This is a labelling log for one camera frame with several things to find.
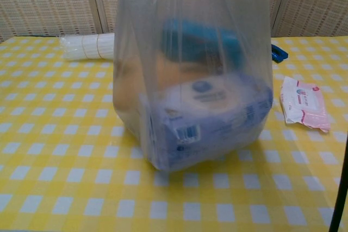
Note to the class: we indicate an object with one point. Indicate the beige woven folding screen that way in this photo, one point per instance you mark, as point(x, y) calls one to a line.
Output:
point(54, 1)

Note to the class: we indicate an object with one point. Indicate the transparent plastic bag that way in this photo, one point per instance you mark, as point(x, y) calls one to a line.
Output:
point(190, 3)

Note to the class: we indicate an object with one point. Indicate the yellow white checked tablecloth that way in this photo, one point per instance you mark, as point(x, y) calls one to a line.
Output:
point(68, 147)

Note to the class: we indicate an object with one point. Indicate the blue box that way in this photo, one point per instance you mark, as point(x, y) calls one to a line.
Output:
point(201, 41)

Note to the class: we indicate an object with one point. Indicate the white tissue pack blue logo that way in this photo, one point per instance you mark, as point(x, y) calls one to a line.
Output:
point(212, 123)

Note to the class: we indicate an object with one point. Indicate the dark blue snack bar wrapper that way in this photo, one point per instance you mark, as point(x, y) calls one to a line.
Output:
point(280, 54)

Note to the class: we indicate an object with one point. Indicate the pink wet wipes pack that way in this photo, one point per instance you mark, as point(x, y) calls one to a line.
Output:
point(301, 104)

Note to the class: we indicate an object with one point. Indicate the bundle of white straws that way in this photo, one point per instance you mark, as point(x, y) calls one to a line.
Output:
point(87, 46)

